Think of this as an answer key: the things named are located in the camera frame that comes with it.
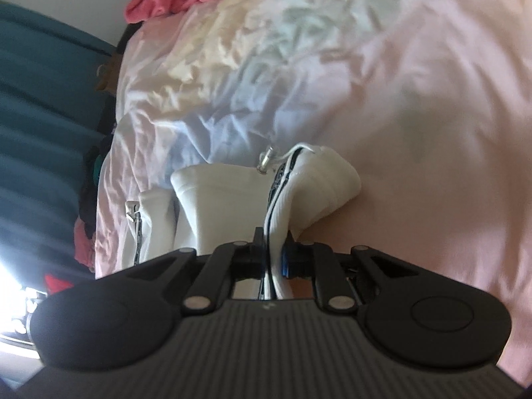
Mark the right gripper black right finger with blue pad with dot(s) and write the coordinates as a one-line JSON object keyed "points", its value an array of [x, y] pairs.
{"points": [[415, 316]]}

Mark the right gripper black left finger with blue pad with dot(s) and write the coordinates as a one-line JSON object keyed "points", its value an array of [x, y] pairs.
{"points": [[123, 318]]}

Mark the cream zip-up sweatshirt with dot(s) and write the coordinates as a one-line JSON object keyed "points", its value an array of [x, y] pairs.
{"points": [[212, 204]]}

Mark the dark clothes pile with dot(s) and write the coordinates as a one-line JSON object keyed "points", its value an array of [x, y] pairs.
{"points": [[84, 228]]}

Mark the red cloth on rack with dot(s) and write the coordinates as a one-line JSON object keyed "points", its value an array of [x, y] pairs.
{"points": [[55, 285]]}

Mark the teal curtain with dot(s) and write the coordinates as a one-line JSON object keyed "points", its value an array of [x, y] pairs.
{"points": [[49, 117]]}

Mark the pastel pink blue duvet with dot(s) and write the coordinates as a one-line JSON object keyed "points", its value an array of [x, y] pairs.
{"points": [[430, 100]]}

